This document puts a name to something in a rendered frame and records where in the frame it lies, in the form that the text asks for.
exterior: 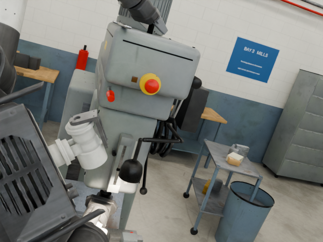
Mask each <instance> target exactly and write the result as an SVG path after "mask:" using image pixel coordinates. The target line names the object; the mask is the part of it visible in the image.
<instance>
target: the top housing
mask: <svg viewBox="0 0 323 242"><path fill-rule="evenodd" d="M199 60H200V52H199V51H198V50H197V49H196V48H195V47H190V46H187V45H185V44H182V43H179V42H176V41H174V40H171V39H170V38H165V37H162V36H158V35H155V34H149V33H147V32H145V31H141V30H138V29H135V28H131V29H128V28H124V27H122V26H120V25H118V24H115V23H113V22H110V23H109V24H108V26H107V31H106V35H105V39H104V43H103V47H102V51H101V62H102V68H103V74H104V78H105V80H106V81H107V82H109V83H113V84H117V85H122V86H126V87H130V88H134V89H138V90H141V89H140V86H139V81H140V79H141V77H142V76H143V75H145V74H147V73H153V74H155V75H157V76H158V77H159V79H160V81H161V87H160V89H159V91H158V92H157V93H156V94H157V95H161V96H165V97H170V98H174V99H178V100H184V99H186V98H187V96H188V94H189V91H190V88H191V85H192V82H193V79H194V76H195V73H196V70H197V66H198V63H199ZM133 76H134V77H138V79H137V83H134V82H132V81H131V80H132V77H133Z"/></svg>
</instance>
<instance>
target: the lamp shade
mask: <svg viewBox="0 0 323 242"><path fill-rule="evenodd" d="M142 173H143V169H142V164H141V163H140V162H139V161H138V160H137V161H133V159H128V160H126V161H125V162H124V163H123V165H122V166H121V168H120V172H119V178H120V179H121V180H123V181H125V182H128V183H139V182H140V180H141V177H142Z"/></svg>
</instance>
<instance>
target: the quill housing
mask: <svg viewBox="0 0 323 242"><path fill-rule="evenodd" d="M98 113H99V116H100V119H101V122H102V125H103V127H104V130H105V133H106V135H107V138H108V147H109V148H106V149H105V150H106V153H107V156H108V157H107V160H106V161H105V163H104V164H102V165H101V166H99V167H97V168H95V169H85V172H84V183H85V185H86V186H87V187H89V188H94V189H100V190H107V182H108V179H109V175H110V172H111V168H112V164H113V160H114V156H113V155H112V148H115V151H116V149H117V146H118V142H119V139H120V135H121V133H125V134H129V135H132V137H133V142H132V146H131V148H130V152H129V155H128V159H133V156H134V153H135V150H136V146H137V143H138V139H139V138H142V139H143V138H153V135H154V132H155V128H156V125H157V119H154V118H149V117H145V116H140V115H136V114H132V113H128V112H123V111H119V110H114V109H109V108H105V107H101V106H100V105H99V108H98ZM94 131H95V133H96V134H97V135H98V137H99V138H100V139H101V137H100V134H99V132H98V129H97V126H96V124H94ZM150 144H151V142H142V145H141V148H140V151H139V154H138V158H137V160H138V161H139V162H140V163H141V164H142V169H143V168H144V165H145V161H146V158H147V155H148V152H149V148H150ZM139 183H140V182H139ZM139 183H128V182H125V181H123V180H121V183H120V188H119V191H118V192H120V193H126V194H133V193H134V192H135V191H136V190H137V187H138V184H139Z"/></svg>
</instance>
